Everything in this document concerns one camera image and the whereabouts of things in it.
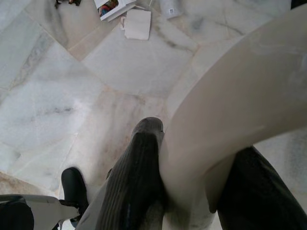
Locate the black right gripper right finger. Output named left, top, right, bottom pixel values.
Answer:
left=216, top=145, right=307, bottom=230

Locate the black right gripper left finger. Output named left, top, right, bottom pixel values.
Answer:
left=95, top=116, right=167, bottom=230

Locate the beige long-handled dustpan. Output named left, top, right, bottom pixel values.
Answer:
left=158, top=4, right=307, bottom=230

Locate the beige cardboard piece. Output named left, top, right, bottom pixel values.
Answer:
left=119, top=9, right=152, bottom=41

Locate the white box with picture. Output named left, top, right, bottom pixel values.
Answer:
left=93, top=0, right=142, bottom=23

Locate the grey flat pack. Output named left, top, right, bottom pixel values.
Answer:
left=160, top=0, right=189, bottom=20

